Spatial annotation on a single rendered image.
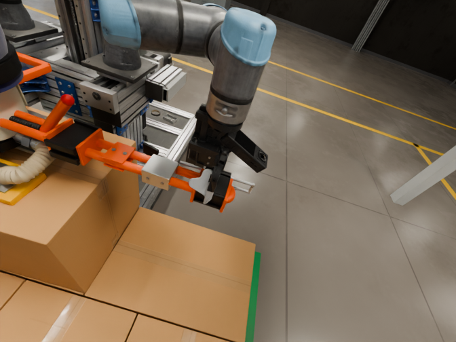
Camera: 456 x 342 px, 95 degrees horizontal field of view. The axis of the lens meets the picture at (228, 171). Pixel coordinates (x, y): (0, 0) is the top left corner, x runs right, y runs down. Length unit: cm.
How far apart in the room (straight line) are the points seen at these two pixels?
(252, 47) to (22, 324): 99
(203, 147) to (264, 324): 136
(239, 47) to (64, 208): 55
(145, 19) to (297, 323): 168
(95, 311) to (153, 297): 19
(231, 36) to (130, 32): 14
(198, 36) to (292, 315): 162
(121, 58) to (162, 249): 81
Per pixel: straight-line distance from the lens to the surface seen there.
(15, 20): 137
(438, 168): 297
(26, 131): 68
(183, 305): 95
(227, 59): 33
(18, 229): 67
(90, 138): 59
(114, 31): 38
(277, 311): 167
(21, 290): 106
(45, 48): 147
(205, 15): 41
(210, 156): 42
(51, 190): 72
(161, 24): 38
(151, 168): 53
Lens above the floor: 147
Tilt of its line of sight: 44 degrees down
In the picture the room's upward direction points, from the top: 21 degrees clockwise
